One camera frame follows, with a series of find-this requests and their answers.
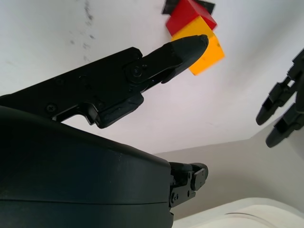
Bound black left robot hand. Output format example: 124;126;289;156
256;47;304;148

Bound black tape strip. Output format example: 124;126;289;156
162;0;216;15

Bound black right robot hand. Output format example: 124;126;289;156
0;34;210;228

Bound red cube block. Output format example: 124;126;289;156
165;0;218;37

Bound yellow cube block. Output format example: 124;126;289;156
171;15;226;76

